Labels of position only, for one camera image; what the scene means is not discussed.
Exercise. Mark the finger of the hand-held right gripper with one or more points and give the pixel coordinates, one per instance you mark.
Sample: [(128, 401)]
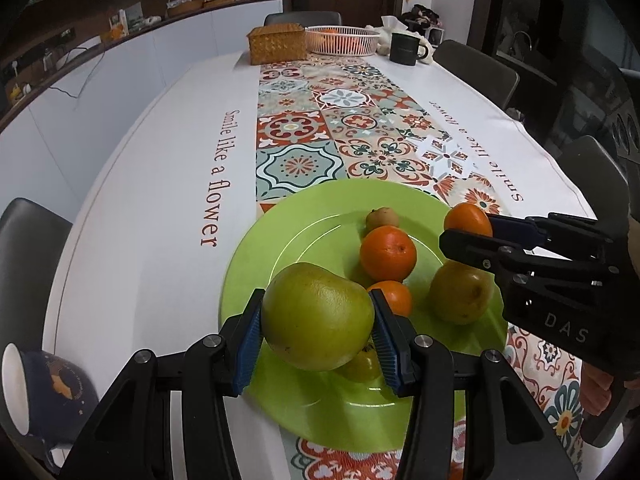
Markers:
[(475, 252), (515, 230)]

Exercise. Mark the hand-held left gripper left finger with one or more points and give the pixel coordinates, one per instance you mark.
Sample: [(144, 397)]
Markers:
[(247, 345)]

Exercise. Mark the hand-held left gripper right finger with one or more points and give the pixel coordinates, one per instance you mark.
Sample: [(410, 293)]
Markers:
[(387, 347)]

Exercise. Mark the small green persimmon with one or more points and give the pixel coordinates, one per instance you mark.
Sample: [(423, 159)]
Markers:
[(362, 367)]

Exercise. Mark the orange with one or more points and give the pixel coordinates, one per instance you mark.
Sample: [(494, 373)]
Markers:
[(395, 297), (465, 217), (388, 252)]

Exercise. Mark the yellow-green pear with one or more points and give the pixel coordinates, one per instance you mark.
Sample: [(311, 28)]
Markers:
[(460, 292)]

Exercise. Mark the large green pomelo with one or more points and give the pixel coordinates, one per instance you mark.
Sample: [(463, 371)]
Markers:
[(317, 317)]

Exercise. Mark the brown kiwi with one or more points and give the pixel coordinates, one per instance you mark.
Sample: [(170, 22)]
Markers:
[(382, 217)]

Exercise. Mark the green plate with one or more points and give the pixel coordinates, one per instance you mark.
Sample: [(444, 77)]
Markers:
[(310, 240)]

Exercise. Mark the person's right hand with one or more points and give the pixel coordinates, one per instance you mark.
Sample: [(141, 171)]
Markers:
[(595, 387)]

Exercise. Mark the dark grey chair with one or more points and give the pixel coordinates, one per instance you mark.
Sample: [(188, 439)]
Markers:
[(300, 19), (590, 175), (475, 72), (30, 260)]

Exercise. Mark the white tablecloth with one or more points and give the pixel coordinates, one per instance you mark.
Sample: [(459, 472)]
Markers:
[(165, 185)]

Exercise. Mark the patterned table runner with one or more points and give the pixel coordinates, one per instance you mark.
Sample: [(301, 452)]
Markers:
[(300, 160)]

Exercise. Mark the navy blue mug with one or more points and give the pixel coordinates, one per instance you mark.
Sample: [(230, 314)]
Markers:
[(50, 400)]

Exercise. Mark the black mug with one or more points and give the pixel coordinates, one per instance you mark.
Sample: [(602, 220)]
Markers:
[(405, 49)]

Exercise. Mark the dark bag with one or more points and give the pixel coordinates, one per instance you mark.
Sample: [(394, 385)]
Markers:
[(420, 16)]

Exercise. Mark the white plastic basket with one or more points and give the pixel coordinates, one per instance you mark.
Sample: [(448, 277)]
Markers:
[(345, 45)]

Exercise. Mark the woven wicker box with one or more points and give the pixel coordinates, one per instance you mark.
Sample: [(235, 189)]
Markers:
[(277, 45)]

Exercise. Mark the white base cabinets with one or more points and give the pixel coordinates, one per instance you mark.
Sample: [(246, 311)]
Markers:
[(125, 70)]

